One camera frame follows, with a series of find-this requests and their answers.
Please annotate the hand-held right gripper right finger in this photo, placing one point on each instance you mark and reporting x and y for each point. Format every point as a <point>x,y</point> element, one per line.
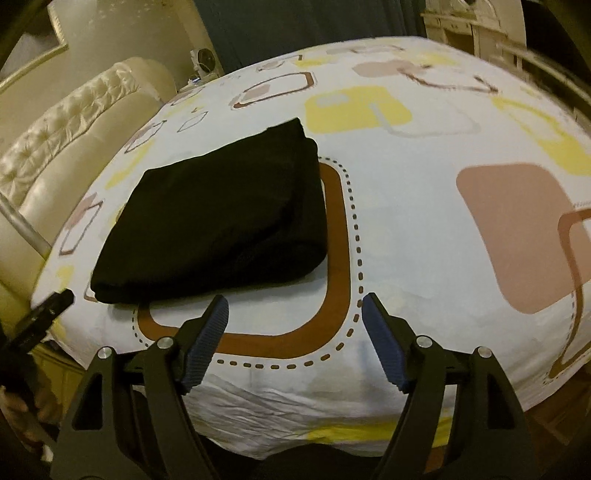
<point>385,346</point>

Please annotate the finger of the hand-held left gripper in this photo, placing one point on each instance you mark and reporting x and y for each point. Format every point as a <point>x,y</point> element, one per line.
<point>53,307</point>

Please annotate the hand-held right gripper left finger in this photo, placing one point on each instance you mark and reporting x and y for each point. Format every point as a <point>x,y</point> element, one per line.
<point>207,346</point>

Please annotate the black pants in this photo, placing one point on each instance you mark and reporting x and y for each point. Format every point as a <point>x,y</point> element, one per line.
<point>207,217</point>

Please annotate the person's left hand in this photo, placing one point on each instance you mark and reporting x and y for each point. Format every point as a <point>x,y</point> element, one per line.
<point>44,408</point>

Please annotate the silver metal pole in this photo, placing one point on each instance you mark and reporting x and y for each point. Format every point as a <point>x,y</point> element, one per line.
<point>23,226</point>

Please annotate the cream tufted leather headboard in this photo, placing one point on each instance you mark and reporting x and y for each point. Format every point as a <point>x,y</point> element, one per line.
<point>69,138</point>

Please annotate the white printed bedsheet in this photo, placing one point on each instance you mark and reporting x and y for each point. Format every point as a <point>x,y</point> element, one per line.
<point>438,138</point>

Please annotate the small white desk fan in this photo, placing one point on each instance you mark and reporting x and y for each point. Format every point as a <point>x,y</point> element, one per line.
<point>206,60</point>

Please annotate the white bed footboard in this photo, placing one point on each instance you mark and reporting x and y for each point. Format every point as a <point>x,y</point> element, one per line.
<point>545,64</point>

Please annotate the white vanity dresser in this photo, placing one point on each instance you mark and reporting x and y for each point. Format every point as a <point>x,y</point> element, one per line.
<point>461,27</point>

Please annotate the dark teal curtain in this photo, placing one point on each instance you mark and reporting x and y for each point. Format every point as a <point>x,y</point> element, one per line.
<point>300,23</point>

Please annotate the wooden bed frame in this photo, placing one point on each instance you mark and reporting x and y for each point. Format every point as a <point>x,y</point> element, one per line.
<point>563,443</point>

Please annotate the framed wall picture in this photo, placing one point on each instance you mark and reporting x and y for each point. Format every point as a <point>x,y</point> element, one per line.
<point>27,41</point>

